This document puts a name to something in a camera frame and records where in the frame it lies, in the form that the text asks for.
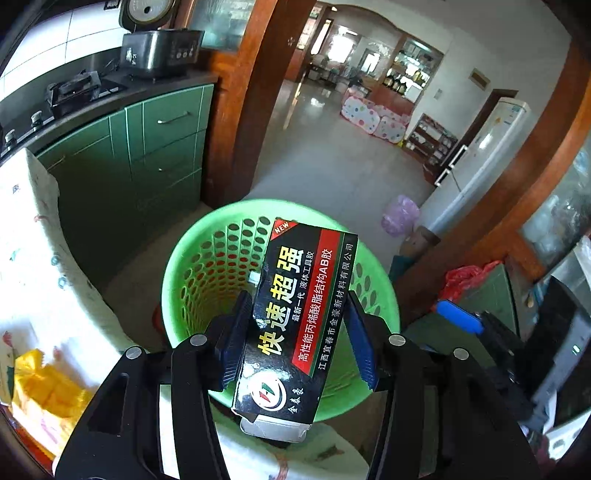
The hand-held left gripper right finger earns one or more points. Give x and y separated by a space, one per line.
362 341

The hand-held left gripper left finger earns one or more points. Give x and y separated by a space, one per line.
233 341

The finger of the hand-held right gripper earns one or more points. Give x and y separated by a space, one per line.
459 316

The black glue box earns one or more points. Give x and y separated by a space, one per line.
295 323

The green plastic basket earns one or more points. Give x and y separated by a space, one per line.
207 258

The yellow plastic wrapper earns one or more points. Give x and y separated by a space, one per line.
46 392

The red plastic bag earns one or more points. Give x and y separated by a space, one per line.
466 279

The pink plastic bag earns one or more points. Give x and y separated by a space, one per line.
400 216

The white refrigerator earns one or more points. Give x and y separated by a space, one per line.
485 152

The wooden shoe shelf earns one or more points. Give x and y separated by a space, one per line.
431 141

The printed cartoon tablecloth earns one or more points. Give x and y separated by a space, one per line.
41 277

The green kitchen cabinet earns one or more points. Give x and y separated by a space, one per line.
161 152

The polka dot play tent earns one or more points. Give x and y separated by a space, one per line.
374 117

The wooden glass door cabinet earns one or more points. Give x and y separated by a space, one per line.
235 115

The wooden display cabinet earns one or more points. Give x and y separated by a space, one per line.
411 69

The black gas stove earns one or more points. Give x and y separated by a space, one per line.
74 90

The silver rice cooker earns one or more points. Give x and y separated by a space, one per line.
157 50

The yellow wall panel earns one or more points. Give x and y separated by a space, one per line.
479 78

